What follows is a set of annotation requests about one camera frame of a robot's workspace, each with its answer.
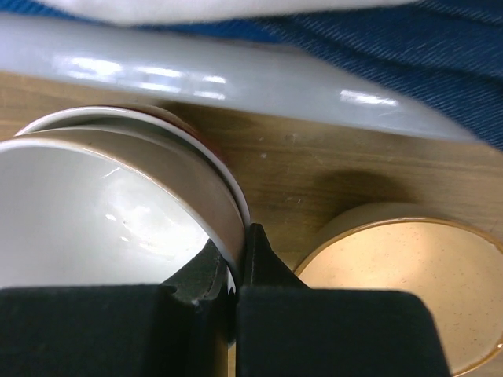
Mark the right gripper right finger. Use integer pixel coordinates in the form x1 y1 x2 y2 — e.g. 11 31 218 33
235 224 450 376

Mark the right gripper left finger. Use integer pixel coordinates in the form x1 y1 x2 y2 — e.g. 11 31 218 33
1 243 229 376

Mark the plain beige bowl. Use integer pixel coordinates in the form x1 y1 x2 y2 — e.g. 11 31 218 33
1 127 245 287

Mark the beige flower pattern bowl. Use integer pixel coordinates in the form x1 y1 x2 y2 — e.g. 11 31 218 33
296 203 502 376

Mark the white plastic laundry basket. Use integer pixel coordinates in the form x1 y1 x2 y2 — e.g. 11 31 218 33
1 13 475 143

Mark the white folded cloth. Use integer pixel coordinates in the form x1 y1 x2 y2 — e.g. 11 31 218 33
0 0 433 27

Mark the dark blue cloth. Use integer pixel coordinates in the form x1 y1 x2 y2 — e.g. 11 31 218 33
129 0 503 152

